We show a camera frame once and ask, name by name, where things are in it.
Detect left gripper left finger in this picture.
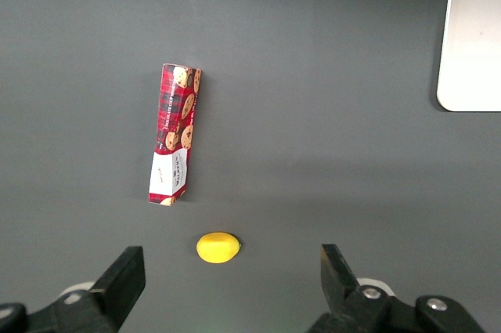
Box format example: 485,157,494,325
0,245,146,333

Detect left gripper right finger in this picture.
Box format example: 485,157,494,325
307,244,486,333

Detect beige plastic tray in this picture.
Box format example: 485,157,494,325
436,0,501,112

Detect yellow lemon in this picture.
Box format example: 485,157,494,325
196,231,242,265

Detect red tartan cookie box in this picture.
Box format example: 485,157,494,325
148,63,203,207

